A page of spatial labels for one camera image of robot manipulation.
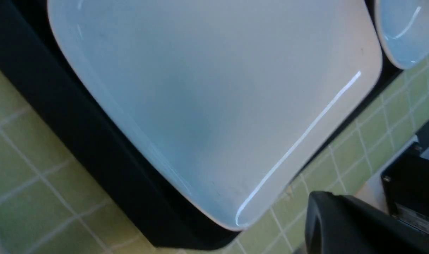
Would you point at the green checked tablecloth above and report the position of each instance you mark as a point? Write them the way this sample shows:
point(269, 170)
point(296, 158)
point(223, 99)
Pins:
point(50, 205)

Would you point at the white bowl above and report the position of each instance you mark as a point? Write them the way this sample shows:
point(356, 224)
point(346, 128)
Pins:
point(403, 30)

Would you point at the white rectangular rice plate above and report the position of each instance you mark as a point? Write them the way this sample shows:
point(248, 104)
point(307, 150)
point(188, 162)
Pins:
point(227, 99)

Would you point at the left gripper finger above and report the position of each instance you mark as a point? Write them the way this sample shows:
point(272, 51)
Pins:
point(343, 224)

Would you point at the black serving tray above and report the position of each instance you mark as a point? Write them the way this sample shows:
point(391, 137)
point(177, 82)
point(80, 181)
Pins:
point(32, 62)

